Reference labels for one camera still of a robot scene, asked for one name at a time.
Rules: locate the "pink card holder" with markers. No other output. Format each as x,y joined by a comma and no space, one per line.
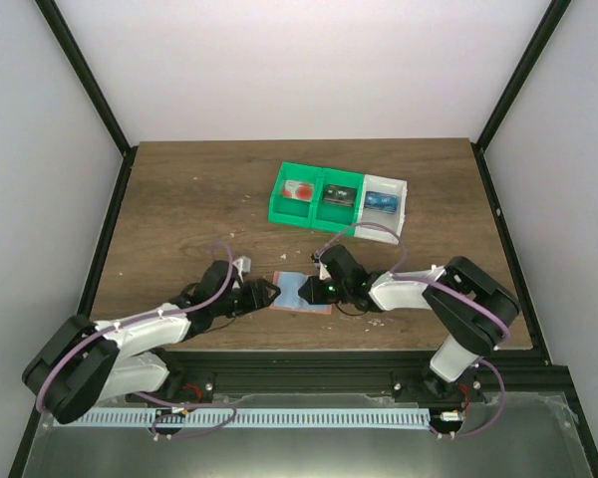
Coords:
289,300

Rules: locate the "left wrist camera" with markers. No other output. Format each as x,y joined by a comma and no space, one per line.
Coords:
242,265

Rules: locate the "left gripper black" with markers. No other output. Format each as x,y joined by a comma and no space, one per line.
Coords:
252,297

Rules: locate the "light blue cable duct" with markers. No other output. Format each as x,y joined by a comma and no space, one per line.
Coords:
296,418

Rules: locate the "black card in bin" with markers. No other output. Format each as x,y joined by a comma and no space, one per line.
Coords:
339,195

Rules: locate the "black aluminium frame rail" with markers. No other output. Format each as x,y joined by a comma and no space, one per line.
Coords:
397,374

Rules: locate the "white bin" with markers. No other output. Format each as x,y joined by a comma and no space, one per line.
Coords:
378,226

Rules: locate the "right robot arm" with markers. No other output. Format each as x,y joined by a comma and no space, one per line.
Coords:
474,308

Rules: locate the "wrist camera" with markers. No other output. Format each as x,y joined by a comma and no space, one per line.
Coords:
242,265
323,273

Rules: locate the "right black frame post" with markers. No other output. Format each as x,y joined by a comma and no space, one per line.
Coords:
539,40

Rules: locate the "left black frame post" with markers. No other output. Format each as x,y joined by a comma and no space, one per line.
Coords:
73,53

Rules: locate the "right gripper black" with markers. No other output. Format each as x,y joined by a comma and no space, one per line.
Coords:
319,290

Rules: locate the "red white card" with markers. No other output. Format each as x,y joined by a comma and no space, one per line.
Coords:
298,190

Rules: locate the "black frame post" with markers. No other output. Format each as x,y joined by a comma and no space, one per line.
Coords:
73,53
539,40

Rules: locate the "middle green bin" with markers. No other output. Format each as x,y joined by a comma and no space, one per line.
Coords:
331,217

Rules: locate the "green bin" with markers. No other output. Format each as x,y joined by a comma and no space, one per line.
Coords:
331,217
287,211

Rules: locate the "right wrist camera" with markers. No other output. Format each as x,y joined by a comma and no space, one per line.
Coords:
323,273

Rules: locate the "blue card in bin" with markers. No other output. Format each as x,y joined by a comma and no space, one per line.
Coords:
382,202

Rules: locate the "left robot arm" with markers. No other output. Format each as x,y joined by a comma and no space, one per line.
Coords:
87,362

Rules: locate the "left green bin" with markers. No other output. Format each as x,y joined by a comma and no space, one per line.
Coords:
287,211

